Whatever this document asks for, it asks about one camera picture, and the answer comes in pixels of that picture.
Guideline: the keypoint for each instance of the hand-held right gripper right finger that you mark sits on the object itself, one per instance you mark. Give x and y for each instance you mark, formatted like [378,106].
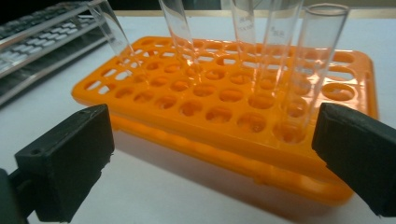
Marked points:
[358,155]

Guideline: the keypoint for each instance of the orange plastic test tube rack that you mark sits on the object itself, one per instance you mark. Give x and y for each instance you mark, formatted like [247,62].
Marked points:
[218,137]

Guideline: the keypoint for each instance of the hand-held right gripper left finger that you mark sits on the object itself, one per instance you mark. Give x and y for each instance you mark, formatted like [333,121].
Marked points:
[65,161]

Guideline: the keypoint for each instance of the metal test tube rack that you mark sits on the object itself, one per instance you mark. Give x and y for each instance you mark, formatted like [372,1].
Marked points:
[34,46]

